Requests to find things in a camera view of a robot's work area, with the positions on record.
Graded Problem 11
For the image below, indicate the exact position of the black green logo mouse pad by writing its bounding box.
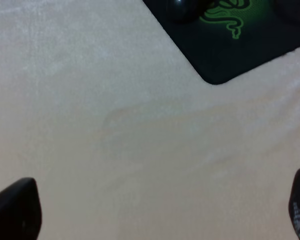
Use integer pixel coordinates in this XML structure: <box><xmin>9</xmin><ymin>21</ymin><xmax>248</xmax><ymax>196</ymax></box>
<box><xmin>145</xmin><ymin>0</ymin><xmax>300</xmax><ymax>85</ymax></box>

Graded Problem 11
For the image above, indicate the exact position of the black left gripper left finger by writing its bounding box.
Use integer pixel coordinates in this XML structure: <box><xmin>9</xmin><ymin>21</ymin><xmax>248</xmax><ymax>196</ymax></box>
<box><xmin>0</xmin><ymin>177</ymin><xmax>42</xmax><ymax>240</ymax></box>

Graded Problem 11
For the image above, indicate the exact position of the black computer mouse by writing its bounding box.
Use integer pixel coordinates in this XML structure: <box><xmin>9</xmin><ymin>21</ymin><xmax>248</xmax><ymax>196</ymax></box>
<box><xmin>165</xmin><ymin>0</ymin><xmax>199</xmax><ymax>23</ymax></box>

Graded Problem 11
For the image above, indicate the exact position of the beige fleece blanket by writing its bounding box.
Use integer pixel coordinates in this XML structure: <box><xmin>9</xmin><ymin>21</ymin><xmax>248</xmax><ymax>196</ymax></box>
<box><xmin>0</xmin><ymin>0</ymin><xmax>300</xmax><ymax>240</ymax></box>

